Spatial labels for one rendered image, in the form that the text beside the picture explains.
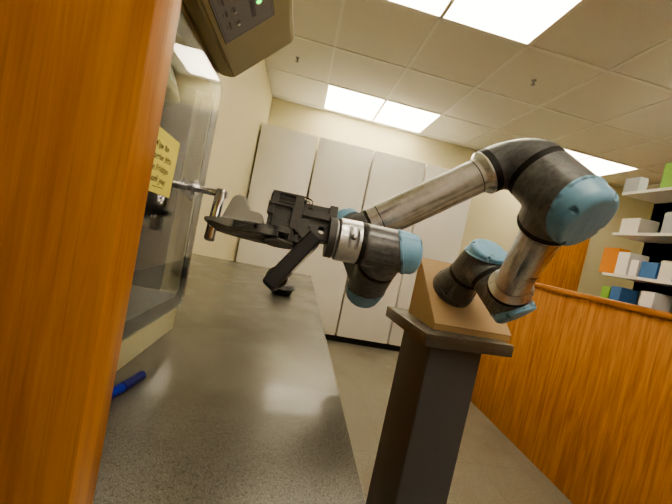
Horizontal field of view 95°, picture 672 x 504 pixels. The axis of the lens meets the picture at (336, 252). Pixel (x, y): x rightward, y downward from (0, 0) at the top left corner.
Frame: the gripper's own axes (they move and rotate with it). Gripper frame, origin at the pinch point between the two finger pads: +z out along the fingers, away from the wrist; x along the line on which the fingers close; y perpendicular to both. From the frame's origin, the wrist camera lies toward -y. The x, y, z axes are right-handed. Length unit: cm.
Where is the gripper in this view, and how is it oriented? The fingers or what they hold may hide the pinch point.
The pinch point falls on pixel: (213, 225)
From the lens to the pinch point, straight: 54.6
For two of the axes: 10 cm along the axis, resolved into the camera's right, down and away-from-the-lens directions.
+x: 1.6, -1.6, -9.7
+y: 1.7, -9.7, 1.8
